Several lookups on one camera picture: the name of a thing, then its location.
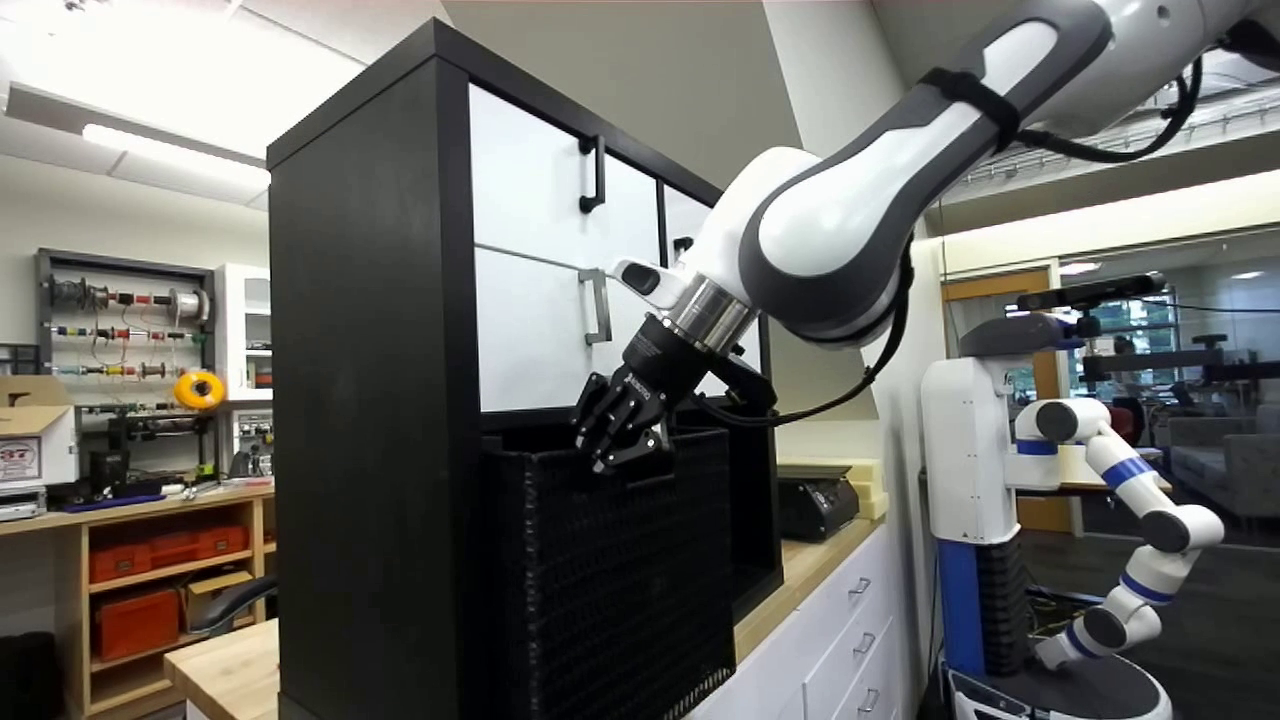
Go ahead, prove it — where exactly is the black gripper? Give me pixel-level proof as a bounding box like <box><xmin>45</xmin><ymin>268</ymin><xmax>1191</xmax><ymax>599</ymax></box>
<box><xmin>572</xmin><ymin>310</ymin><xmax>731</xmax><ymax>479</ymax></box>

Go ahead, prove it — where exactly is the black perforated plastic bin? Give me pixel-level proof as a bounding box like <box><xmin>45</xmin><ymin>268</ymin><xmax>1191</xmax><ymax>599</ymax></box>
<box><xmin>476</xmin><ymin>421</ymin><xmax>739</xmax><ymax>720</ymax></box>

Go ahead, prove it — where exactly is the white cabinet door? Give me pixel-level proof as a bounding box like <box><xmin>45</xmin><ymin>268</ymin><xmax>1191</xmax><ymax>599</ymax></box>
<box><xmin>662</xmin><ymin>181</ymin><xmax>723</xmax><ymax>273</ymax></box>
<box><xmin>471</xmin><ymin>245</ymin><xmax>655</xmax><ymax>414</ymax></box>
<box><xmin>463</xmin><ymin>79</ymin><xmax>668</xmax><ymax>273</ymax></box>

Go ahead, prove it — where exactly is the black cube cabinet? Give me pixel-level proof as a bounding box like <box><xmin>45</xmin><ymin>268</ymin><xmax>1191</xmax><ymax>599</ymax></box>
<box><xmin>264</xmin><ymin>13</ymin><xmax>793</xmax><ymax>720</ymax></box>

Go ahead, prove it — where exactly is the red storage bin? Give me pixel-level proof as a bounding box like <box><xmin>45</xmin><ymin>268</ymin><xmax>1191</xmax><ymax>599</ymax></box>
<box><xmin>90</xmin><ymin>520</ymin><xmax>256</xmax><ymax>586</ymax></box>

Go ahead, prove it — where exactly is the black desktop device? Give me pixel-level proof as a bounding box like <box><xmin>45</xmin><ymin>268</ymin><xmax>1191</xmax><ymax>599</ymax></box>
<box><xmin>777</xmin><ymin>461</ymin><xmax>864</xmax><ymax>542</ymax></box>

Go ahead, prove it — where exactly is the white blue mobile robot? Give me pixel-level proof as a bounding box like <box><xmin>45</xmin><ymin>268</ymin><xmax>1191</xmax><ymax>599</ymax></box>
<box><xmin>916</xmin><ymin>273</ymin><xmax>1181</xmax><ymax>720</ymax></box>

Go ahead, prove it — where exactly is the yellow spool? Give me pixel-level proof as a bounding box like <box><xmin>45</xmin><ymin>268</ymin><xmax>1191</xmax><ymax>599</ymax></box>
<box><xmin>169</xmin><ymin>364</ymin><xmax>233</xmax><ymax>421</ymax></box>

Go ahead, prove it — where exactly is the wooden workbench shelf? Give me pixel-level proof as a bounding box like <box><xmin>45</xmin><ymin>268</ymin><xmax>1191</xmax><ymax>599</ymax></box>
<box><xmin>0</xmin><ymin>475</ymin><xmax>286</xmax><ymax>720</ymax></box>

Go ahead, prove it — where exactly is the ceiling light panel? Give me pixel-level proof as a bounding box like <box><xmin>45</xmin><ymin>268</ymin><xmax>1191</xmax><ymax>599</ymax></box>
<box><xmin>78</xmin><ymin>114</ymin><xmax>273</xmax><ymax>209</ymax></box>

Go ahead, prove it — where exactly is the red storage box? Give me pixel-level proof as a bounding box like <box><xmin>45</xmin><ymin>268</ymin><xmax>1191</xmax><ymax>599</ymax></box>
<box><xmin>90</xmin><ymin>584</ymin><xmax>190</xmax><ymax>667</ymax></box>

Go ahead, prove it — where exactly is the cardboard box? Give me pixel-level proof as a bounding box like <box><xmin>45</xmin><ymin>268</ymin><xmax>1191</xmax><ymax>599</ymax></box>
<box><xmin>0</xmin><ymin>373</ymin><xmax>83</xmax><ymax>491</ymax></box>

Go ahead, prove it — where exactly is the grey door handle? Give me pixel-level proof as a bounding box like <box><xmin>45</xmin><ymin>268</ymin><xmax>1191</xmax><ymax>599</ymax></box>
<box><xmin>575</xmin><ymin>262</ymin><xmax>620</xmax><ymax>347</ymax></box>

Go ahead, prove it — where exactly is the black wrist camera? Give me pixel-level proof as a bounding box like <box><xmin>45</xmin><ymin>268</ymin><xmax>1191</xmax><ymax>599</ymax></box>
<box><xmin>711</xmin><ymin>347</ymin><xmax>785</xmax><ymax>421</ymax></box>

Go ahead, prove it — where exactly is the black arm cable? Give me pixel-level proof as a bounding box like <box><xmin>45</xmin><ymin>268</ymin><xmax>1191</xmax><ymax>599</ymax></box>
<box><xmin>705</xmin><ymin>52</ymin><xmax>1214</xmax><ymax>431</ymax></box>

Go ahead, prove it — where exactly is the black velcro strap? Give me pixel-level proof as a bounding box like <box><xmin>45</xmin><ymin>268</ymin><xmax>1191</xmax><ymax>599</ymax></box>
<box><xmin>921</xmin><ymin>64</ymin><xmax>1027</xmax><ymax>151</ymax></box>

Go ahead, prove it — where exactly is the wall parts rack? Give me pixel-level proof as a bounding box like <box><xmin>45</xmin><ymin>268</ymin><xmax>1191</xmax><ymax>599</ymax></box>
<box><xmin>32</xmin><ymin>245</ymin><xmax>226</xmax><ymax>408</ymax></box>

